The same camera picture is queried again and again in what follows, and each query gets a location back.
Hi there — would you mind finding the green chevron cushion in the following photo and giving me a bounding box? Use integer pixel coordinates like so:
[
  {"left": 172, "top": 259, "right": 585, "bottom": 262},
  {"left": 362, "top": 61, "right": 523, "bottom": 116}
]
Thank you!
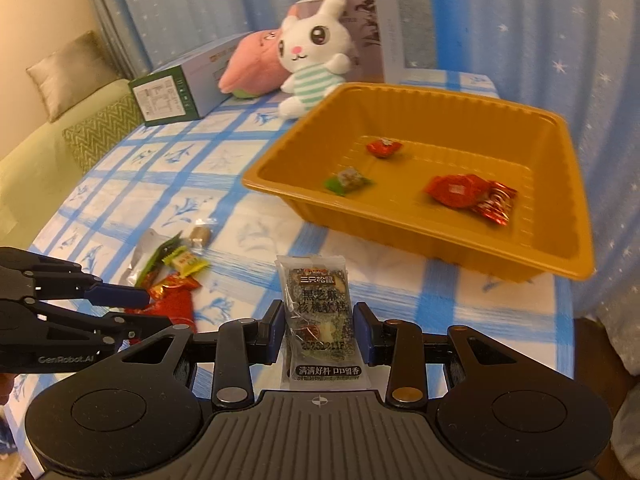
[{"left": 62, "top": 92, "right": 146, "bottom": 173}]

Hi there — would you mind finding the white bunny plush toy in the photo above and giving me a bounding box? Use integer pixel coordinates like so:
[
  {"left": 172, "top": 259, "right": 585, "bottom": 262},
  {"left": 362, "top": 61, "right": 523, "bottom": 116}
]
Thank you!
[{"left": 276, "top": 0, "right": 358, "bottom": 121}]

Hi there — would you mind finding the silver white pouch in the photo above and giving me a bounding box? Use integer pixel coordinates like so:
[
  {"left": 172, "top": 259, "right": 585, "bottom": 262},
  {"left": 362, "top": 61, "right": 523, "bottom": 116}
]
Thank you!
[{"left": 125, "top": 229, "right": 168, "bottom": 288}]

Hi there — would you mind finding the green white carton box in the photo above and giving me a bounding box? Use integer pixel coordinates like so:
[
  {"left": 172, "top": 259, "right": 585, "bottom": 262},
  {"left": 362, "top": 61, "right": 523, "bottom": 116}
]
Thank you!
[{"left": 129, "top": 32, "right": 256, "bottom": 127}]

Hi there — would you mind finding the beige pillow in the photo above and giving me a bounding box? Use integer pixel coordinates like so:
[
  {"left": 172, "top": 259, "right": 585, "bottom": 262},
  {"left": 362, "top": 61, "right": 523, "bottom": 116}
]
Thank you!
[{"left": 26, "top": 30, "right": 113, "bottom": 123}]

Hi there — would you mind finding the red snack packet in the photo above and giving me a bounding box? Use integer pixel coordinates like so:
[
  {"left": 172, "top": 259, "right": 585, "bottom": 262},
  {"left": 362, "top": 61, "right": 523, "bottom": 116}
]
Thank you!
[
  {"left": 424, "top": 173, "right": 487, "bottom": 211},
  {"left": 122, "top": 290, "right": 197, "bottom": 335}
]

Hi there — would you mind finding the yellow green candy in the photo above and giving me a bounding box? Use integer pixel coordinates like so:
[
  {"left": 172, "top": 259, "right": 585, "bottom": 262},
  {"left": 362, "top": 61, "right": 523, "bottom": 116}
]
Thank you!
[{"left": 164, "top": 250, "right": 209, "bottom": 277}]

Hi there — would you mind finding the red gold striped candy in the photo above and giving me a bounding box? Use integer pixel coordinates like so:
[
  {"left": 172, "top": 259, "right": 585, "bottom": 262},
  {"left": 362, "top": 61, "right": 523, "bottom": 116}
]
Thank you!
[{"left": 475, "top": 180, "right": 519, "bottom": 227}]

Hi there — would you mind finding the dark sesame cake packet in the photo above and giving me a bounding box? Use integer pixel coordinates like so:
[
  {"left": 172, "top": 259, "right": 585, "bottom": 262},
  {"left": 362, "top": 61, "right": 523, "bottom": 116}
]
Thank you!
[{"left": 276, "top": 254, "right": 373, "bottom": 392}]

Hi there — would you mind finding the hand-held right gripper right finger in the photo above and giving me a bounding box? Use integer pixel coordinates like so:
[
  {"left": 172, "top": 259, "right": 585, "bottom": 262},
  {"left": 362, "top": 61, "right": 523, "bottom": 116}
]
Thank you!
[{"left": 352, "top": 302, "right": 576, "bottom": 407}]

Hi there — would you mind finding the green foil wrapper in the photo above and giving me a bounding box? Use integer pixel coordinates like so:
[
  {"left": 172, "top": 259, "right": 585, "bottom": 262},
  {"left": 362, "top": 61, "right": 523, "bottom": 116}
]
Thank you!
[{"left": 142, "top": 232, "right": 185, "bottom": 283}]

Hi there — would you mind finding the pink plush toy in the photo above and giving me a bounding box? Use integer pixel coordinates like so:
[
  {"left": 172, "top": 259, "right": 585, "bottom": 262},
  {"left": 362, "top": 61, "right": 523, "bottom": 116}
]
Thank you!
[{"left": 217, "top": 30, "right": 288, "bottom": 98}]

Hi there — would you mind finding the blue checked tablecloth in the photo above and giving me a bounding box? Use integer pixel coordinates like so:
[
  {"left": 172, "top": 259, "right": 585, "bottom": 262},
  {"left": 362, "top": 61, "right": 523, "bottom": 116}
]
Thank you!
[{"left": 27, "top": 67, "right": 576, "bottom": 461}]

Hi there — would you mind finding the light green sofa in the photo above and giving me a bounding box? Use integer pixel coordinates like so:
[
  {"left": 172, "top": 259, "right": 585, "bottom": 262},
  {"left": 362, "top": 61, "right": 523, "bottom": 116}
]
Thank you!
[{"left": 0, "top": 77, "right": 146, "bottom": 281}]

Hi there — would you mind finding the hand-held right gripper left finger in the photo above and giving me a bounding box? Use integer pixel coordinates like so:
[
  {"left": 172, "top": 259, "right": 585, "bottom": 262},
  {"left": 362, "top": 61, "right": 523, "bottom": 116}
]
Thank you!
[{"left": 65, "top": 300, "right": 287, "bottom": 409}]

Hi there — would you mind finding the small red candy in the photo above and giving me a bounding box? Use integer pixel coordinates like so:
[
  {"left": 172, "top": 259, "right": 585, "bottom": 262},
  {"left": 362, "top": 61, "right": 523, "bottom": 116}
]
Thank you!
[{"left": 366, "top": 136, "right": 404, "bottom": 159}]

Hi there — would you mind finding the brown candy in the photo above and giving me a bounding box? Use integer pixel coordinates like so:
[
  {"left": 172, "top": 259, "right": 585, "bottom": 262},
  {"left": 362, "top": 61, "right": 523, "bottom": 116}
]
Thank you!
[{"left": 186, "top": 225, "right": 212, "bottom": 250}]

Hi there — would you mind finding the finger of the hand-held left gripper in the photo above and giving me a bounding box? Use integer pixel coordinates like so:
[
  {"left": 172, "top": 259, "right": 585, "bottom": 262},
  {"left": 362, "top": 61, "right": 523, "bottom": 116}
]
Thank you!
[
  {"left": 0, "top": 247, "right": 152, "bottom": 309},
  {"left": 0, "top": 304, "right": 174, "bottom": 344}
]

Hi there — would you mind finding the grey white carton box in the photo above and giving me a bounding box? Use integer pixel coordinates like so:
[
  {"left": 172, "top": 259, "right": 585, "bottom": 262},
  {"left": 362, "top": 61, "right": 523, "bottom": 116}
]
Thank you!
[{"left": 295, "top": 0, "right": 402, "bottom": 85}]

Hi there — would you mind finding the gold plastic tray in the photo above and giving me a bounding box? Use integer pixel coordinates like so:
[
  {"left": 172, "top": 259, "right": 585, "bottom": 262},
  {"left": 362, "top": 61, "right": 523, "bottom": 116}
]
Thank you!
[{"left": 242, "top": 81, "right": 597, "bottom": 281}]

